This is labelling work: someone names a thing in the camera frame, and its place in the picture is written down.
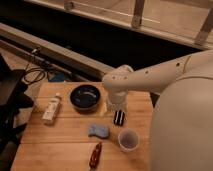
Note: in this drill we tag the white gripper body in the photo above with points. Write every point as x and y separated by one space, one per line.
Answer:
116 101

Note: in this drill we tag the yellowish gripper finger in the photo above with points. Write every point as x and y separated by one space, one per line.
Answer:
103 110

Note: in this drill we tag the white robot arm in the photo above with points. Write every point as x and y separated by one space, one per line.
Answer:
181 133

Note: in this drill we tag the black striped small object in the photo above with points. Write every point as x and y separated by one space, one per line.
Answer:
119 117

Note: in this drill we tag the blue sponge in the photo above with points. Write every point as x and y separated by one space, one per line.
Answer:
98 130

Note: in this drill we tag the dark blue bowl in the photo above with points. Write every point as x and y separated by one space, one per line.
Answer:
85 97

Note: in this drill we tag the clear plastic cup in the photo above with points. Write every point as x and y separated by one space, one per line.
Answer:
128 140

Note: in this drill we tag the white plastic bottle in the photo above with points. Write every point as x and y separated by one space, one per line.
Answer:
52 109

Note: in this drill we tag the black chair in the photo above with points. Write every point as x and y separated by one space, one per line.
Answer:
12 98

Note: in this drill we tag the metal railing frame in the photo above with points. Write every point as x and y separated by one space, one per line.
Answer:
188 22

